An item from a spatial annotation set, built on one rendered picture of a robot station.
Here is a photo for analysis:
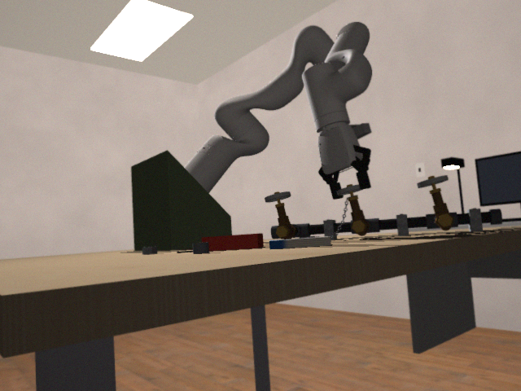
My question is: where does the grey t-shaped pipe manifold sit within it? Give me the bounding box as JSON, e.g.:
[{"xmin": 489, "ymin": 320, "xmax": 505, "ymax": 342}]
[{"xmin": 265, "ymin": 175, "xmax": 502, "ymax": 240}]

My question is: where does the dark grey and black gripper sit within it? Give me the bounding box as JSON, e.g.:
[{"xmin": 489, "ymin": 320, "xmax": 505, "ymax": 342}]
[{"xmin": 318, "ymin": 124, "xmax": 371, "ymax": 200}]

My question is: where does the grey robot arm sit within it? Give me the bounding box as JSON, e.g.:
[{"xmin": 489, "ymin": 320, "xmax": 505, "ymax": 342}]
[{"xmin": 184, "ymin": 22, "xmax": 372, "ymax": 193}]

